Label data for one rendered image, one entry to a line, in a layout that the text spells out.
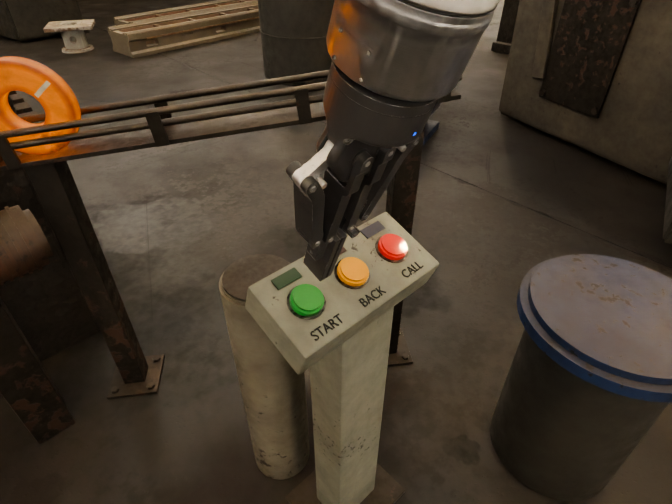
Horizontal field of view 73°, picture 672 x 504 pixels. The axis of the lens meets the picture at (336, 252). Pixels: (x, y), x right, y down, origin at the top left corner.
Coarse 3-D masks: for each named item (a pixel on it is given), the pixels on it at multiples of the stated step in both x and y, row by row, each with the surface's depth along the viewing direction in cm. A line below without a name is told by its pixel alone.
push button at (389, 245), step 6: (390, 234) 61; (384, 240) 60; (390, 240) 60; (396, 240) 60; (402, 240) 61; (378, 246) 60; (384, 246) 59; (390, 246) 59; (396, 246) 60; (402, 246) 60; (384, 252) 59; (390, 252) 59; (396, 252) 59; (402, 252) 59; (390, 258) 59; (396, 258) 59
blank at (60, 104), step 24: (0, 72) 69; (24, 72) 69; (48, 72) 71; (0, 96) 71; (48, 96) 72; (72, 96) 74; (0, 120) 73; (24, 120) 76; (48, 120) 74; (48, 144) 76
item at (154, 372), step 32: (416, 160) 87; (64, 192) 81; (416, 192) 91; (64, 224) 85; (96, 256) 92; (96, 288) 95; (96, 320) 100; (128, 320) 107; (128, 352) 107; (128, 384) 114
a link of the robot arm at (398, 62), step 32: (352, 0) 24; (384, 0) 23; (352, 32) 25; (384, 32) 24; (416, 32) 23; (448, 32) 23; (480, 32) 25; (352, 64) 26; (384, 64) 25; (416, 64) 25; (448, 64) 25; (416, 96) 26
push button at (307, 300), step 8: (296, 288) 52; (304, 288) 52; (312, 288) 53; (296, 296) 51; (304, 296) 52; (312, 296) 52; (320, 296) 52; (296, 304) 51; (304, 304) 51; (312, 304) 51; (320, 304) 52; (296, 312) 51; (304, 312) 51; (312, 312) 51
